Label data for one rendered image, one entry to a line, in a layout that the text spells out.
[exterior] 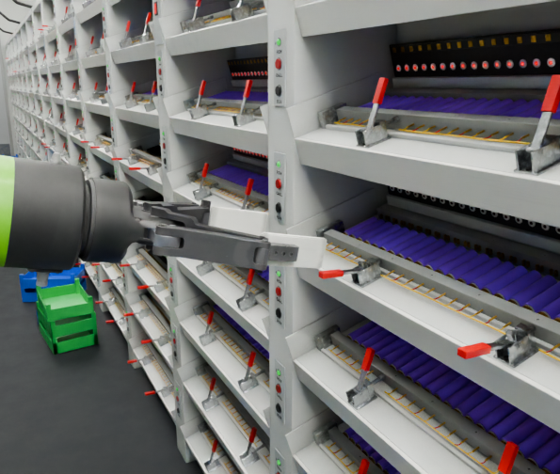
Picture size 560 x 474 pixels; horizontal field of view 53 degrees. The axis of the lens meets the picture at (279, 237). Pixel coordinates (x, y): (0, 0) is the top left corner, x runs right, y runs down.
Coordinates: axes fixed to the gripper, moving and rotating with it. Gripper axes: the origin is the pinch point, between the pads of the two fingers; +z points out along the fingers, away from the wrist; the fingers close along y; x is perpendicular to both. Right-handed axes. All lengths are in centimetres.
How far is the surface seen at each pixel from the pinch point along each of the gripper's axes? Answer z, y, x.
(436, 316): 22.7, 2.7, -7.7
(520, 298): 27.7, 9.9, -2.7
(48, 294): 10, -230, -84
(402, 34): 33, -29, 31
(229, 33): 13, -58, 29
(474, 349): 15.9, 14.9, -6.7
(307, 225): 22.2, -29.9, -3.3
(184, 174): 23, -100, -4
